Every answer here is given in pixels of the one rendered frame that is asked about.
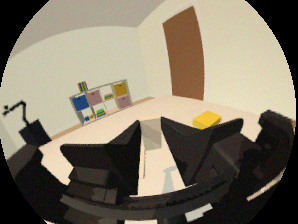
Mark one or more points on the yellow rectangular block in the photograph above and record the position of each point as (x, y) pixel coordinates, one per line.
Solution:
(207, 119)

